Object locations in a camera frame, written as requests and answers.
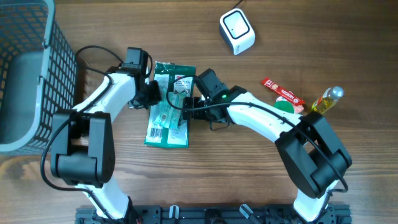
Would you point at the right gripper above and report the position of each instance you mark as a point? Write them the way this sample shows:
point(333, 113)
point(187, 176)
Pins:
point(194, 101)

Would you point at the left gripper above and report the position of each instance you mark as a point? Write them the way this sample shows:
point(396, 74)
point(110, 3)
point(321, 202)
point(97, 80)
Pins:
point(155, 94)

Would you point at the teal snack packet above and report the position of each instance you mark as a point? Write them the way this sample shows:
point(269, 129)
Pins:
point(169, 117)

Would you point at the green sponge package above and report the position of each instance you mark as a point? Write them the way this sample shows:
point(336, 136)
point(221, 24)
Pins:
point(171, 78)

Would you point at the green lidded cup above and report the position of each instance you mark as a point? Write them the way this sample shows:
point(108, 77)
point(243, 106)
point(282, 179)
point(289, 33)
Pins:
point(284, 106)

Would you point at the red coffee stick sachet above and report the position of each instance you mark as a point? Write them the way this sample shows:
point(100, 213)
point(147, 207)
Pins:
point(281, 91)

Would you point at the red tissue pack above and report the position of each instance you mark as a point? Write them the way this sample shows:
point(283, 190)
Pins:
point(297, 109)

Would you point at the yellow dish soap bottle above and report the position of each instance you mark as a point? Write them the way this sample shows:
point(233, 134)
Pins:
point(327, 100)

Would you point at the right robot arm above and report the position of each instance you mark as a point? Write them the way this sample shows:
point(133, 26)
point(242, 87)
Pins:
point(313, 155)

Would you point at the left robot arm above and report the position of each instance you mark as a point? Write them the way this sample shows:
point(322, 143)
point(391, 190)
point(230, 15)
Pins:
point(80, 155)

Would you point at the white barcode scanner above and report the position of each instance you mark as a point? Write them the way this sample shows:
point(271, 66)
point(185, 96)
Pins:
point(236, 31)

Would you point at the grey plastic mesh basket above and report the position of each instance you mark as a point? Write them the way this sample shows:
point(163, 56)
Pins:
point(38, 75)

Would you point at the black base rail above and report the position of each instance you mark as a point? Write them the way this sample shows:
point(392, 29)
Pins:
point(279, 213)

